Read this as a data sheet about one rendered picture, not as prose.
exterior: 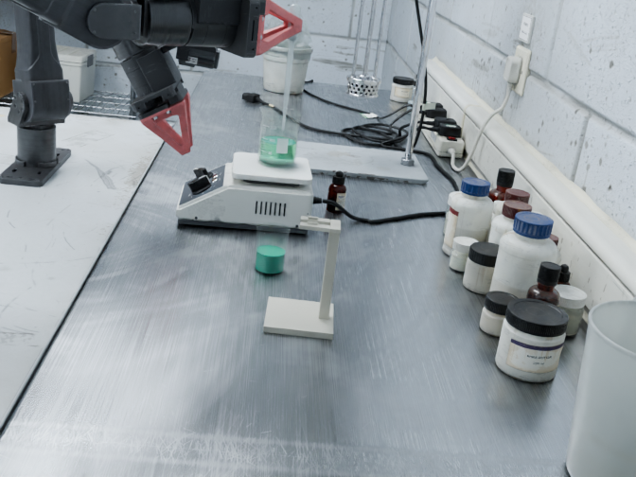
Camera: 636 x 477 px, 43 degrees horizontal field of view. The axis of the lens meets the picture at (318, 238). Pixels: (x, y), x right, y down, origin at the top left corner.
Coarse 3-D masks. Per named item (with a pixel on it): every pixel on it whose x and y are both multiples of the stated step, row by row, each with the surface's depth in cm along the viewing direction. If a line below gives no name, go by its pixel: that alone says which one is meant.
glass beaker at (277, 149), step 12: (264, 108) 125; (276, 108) 126; (264, 120) 122; (276, 120) 121; (288, 120) 121; (264, 132) 122; (276, 132) 121; (288, 132) 122; (264, 144) 123; (276, 144) 122; (288, 144) 122; (264, 156) 123; (276, 156) 123; (288, 156) 123
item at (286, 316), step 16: (304, 224) 91; (320, 224) 91; (336, 224) 92; (336, 240) 92; (336, 256) 93; (272, 304) 98; (288, 304) 98; (304, 304) 99; (320, 304) 95; (272, 320) 94; (288, 320) 94; (304, 320) 95; (320, 320) 95; (304, 336) 93; (320, 336) 92
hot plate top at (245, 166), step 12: (240, 156) 127; (252, 156) 128; (240, 168) 121; (252, 168) 122; (264, 168) 122; (276, 168) 123; (288, 168) 124; (300, 168) 124; (252, 180) 119; (264, 180) 119; (276, 180) 119; (288, 180) 119; (300, 180) 120
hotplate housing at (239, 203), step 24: (216, 192) 119; (240, 192) 119; (264, 192) 119; (288, 192) 120; (312, 192) 122; (192, 216) 120; (216, 216) 120; (240, 216) 120; (264, 216) 121; (288, 216) 121
